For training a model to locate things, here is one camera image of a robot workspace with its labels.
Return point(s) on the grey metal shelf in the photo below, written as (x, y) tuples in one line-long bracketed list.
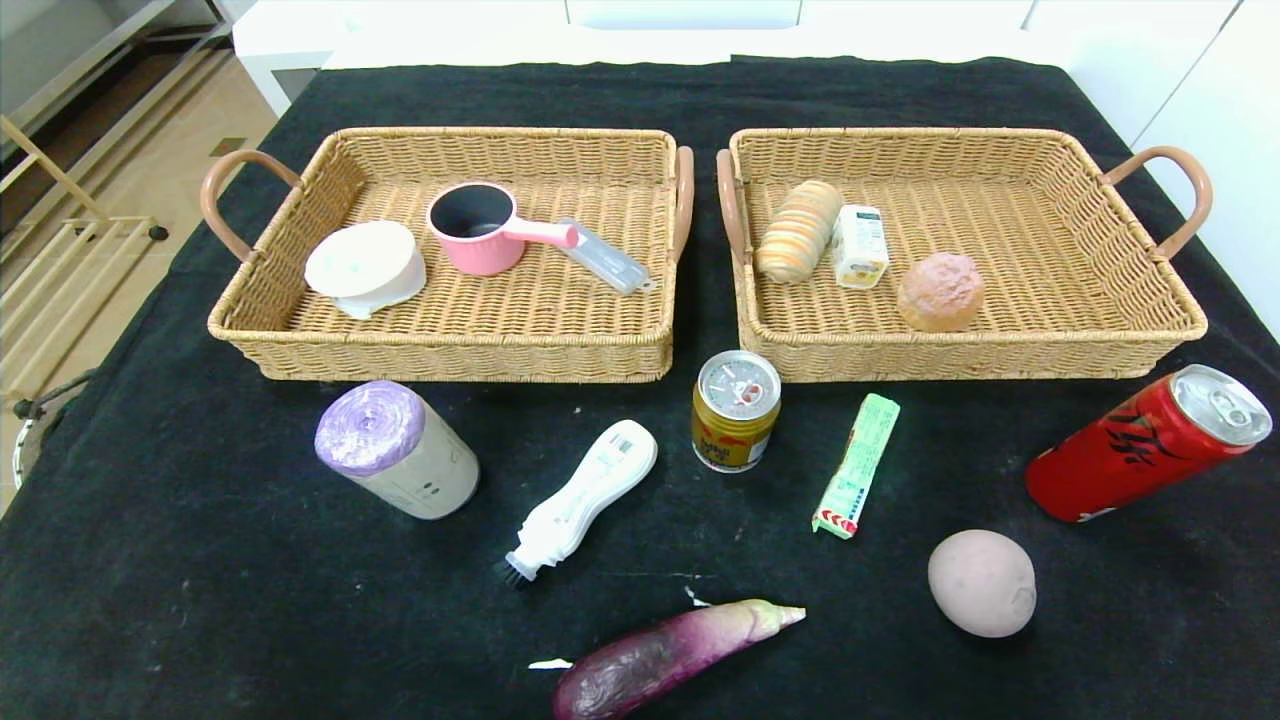
[(100, 40)]

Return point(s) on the white round lidded container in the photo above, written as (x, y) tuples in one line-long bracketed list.
[(360, 260)]

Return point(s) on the small milk carton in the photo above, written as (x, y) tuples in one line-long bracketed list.
[(860, 250)]

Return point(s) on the white brush bottle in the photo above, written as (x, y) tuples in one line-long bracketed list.
[(580, 500)]

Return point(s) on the purple garbage bag roll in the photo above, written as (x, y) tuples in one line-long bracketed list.
[(400, 460)]

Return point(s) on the gold beverage can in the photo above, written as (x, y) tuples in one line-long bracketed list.
[(735, 430)]

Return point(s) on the round brown bun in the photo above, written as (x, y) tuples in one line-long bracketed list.
[(940, 292)]

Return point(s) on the green candy pack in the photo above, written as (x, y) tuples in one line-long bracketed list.
[(858, 465)]

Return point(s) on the grey translucent peeler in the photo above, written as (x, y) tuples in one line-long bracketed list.
[(610, 262)]

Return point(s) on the light wooden rack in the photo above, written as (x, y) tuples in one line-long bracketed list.
[(100, 222)]

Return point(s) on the red soda can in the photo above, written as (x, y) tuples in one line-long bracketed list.
[(1120, 460)]

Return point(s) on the pink saucepan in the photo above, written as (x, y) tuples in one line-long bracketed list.
[(480, 255)]

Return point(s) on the rectangular wicker basket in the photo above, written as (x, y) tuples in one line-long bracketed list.
[(1050, 270), (500, 330)]

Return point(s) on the white paper scrap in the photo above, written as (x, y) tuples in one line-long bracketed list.
[(696, 600), (550, 664)]

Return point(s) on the striped bread roll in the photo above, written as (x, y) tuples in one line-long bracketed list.
[(798, 235)]

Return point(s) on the pale pink potato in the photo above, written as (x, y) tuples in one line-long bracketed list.
[(980, 585)]

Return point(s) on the purple eggplant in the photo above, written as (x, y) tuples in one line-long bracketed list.
[(650, 665)]

